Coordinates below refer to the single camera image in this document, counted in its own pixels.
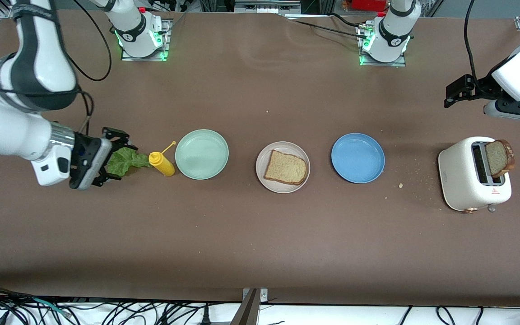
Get beige round plate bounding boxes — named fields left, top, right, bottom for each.
left=255, top=141, right=311, bottom=194

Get grey metal device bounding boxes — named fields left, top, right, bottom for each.
left=234, top=0, right=301, bottom=14

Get green lettuce leaf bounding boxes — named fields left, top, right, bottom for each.
left=107, top=147, right=152, bottom=177

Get teal floor cable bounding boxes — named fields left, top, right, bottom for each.
left=29, top=297, right=69, bottom=315

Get metal table edge bracket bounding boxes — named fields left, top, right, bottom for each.
left=230, top=288, right=269, bottom=325

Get yellow squeeze sauce bottle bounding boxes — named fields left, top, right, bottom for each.
left=149, top=141, right=176, bottom=177

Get mint green round plate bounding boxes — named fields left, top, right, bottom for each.
left=175, top=129, right=229, bottom=180

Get black base cable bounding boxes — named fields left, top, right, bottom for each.
left=283, top=14, right=371, bottom=41

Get blue round plate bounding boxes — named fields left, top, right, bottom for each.
left=331, top=133, right=385, bottom=184

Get white two-slot toaster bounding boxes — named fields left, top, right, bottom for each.
left=438, top=136, right=512, bottom=214

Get brown bread slice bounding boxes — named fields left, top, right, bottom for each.
left=485, top=139, right=516, bottom=178
left=263, top=149, right=308, bottom=186

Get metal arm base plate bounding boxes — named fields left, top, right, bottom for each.
left=120, top=17, right=173, bottom=62
left=358, top=25, right=408, bottom=67

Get red box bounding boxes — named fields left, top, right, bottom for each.
left=352, top=0, right=388, bottom=12

